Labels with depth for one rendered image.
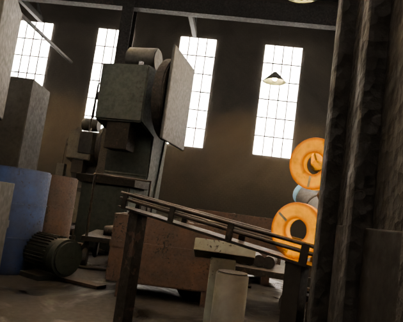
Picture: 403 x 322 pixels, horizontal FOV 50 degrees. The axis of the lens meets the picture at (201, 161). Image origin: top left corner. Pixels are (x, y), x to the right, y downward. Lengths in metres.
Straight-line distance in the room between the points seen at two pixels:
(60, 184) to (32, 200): 0.53
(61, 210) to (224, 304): 3.05
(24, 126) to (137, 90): 1.60
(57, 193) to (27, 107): 1.47
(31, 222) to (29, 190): 0.27
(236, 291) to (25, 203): 2.65
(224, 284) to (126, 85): 4.87
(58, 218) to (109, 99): 2.36
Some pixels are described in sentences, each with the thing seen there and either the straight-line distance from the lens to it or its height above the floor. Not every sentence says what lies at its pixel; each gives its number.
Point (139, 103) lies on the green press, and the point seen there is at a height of 2.05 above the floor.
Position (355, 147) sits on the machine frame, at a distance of 0.64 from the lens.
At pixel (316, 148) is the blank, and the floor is 0.95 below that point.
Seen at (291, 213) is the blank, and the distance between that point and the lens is 1.25.
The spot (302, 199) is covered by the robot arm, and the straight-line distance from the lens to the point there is 1.65.
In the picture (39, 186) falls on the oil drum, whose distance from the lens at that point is 4.00.
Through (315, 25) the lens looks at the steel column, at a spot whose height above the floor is 4.99.
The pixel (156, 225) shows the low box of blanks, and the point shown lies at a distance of 3.41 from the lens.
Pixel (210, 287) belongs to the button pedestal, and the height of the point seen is 0.43.
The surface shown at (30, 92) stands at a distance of 5.56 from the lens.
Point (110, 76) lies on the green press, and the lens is 6.35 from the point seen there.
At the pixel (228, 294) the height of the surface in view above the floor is 0.45.
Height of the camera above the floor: 0.72
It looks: 6 degrees up
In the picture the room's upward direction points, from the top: 8 degrees clockwise
